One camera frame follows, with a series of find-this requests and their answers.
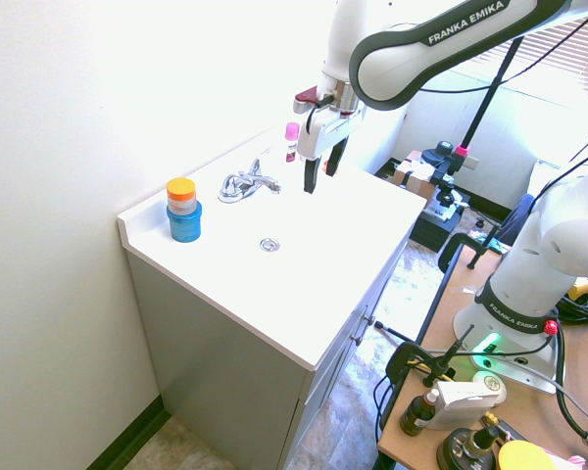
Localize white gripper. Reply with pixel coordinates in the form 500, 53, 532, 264
296, 104, 368, 196

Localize pink capped bottle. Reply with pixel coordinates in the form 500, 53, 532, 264
284, 121, 301, 165

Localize chrome sink faucet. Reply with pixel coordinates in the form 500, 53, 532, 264
218, 157, 282, 205

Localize white sink vanity cabinet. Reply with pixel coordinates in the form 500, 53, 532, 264
117, 127, 428, 372

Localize black tripod base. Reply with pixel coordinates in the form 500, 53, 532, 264
421, 140, 472, 224

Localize black storage crate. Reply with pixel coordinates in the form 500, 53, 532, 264
409, 205, 465, 255

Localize orange lidded jar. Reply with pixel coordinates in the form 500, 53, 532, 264
166, 177, 198, 216

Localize blue plastic jar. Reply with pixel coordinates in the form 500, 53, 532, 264
166, 200, 204, 244

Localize black C-clamp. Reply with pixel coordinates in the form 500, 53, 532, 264
438, 233, 489, 274
384, 324, 475, 391

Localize grey vanity cabinet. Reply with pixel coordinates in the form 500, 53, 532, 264
125, 214, 418, 470

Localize dark amber glass bottle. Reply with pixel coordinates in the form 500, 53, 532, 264
400, 390, 441, 438

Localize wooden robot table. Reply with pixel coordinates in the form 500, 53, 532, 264
376, 243, 588, 470

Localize window blinds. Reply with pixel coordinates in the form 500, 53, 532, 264
489, 12, 588, 105

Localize white cardboard box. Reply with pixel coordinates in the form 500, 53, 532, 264
426, 380, 508, 432

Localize yellow round lid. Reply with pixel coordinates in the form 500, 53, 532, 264
496, 439, 564, 470

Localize red wrist camera mount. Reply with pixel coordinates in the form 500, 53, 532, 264
293, 85, 334, 115

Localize metal cabinet door handle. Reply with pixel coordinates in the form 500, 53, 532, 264
351, 315, 376, 345

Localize black camera stand pole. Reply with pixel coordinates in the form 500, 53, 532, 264
454, 37, 524, 172

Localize black cable bundle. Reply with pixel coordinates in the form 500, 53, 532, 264
554, 278, 588, 328

